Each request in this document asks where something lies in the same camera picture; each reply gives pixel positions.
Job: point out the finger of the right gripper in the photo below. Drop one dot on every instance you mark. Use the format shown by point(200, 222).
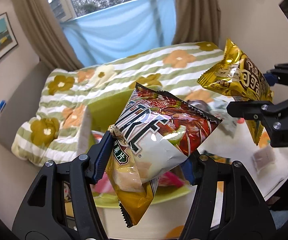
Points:
point(273, 77)
point(250, 110)

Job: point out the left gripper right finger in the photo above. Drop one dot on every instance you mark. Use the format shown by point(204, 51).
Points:
point(244, 214)

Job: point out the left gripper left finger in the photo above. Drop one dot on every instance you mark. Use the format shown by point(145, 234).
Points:
point(59, 203)

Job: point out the grey patterned snack bag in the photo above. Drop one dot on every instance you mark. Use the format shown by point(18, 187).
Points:
point(228, 124)

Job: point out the gold cocoa snack bag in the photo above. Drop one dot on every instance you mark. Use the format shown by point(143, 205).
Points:
point(236, 76)

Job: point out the translucent white pastry pack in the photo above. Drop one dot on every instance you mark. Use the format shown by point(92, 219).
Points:
point(263, 158)

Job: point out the dark brown snack bag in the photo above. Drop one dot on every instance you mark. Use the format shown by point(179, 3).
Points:
point(200, 104)

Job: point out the red yellow chips bag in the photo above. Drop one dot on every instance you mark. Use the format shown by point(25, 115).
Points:
point(156, 152)

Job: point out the pink Lavo snack bag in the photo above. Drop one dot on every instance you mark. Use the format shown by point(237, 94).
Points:
point(166, 180)

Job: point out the floral striped quilt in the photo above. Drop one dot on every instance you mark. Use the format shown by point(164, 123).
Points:
point(58, 131)

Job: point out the green cardboard box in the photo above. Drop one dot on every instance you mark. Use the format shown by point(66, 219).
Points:
point(124, 154)

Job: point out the right brown curtain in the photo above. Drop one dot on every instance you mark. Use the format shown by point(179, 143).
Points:
point(197, 21)

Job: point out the brown curtain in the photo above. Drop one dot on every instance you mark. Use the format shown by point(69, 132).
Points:
point(197, 21)
point(45, 35)

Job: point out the grey headboard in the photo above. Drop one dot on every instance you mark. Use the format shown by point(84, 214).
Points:
point(23, 104)

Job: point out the left brown curtain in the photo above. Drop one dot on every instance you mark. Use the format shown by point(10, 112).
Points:
point(45, 35)

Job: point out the blue window cloth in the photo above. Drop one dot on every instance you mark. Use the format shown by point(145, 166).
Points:
point(121, 31)

